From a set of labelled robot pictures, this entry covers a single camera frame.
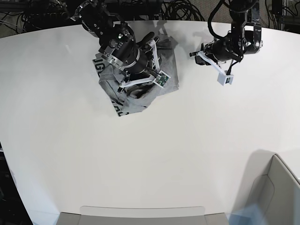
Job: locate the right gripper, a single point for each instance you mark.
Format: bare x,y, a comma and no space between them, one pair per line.
126,57

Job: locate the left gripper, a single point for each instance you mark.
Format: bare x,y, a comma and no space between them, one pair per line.
217,51

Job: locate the grey T-shirt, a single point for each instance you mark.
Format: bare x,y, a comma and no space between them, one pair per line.
141,93

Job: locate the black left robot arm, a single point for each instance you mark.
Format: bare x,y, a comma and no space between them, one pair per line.
244,37

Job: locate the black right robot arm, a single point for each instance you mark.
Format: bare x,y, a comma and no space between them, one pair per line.
117,40

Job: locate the grey bin right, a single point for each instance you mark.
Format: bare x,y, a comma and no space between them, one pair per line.
275,197

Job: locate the blue blurred object bottom right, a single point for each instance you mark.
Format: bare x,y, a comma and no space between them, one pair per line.
248,214

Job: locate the grey tray bottom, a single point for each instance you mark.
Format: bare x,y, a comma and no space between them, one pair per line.
143,216

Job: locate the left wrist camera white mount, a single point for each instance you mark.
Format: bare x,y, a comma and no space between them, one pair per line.
224,76

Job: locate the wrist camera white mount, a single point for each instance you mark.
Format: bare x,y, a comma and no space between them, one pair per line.
224,76
153,74

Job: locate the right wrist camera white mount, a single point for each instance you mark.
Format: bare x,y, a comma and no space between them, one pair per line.
153,74

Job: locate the black cable bundle background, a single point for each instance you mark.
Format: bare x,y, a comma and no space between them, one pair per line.
30,15

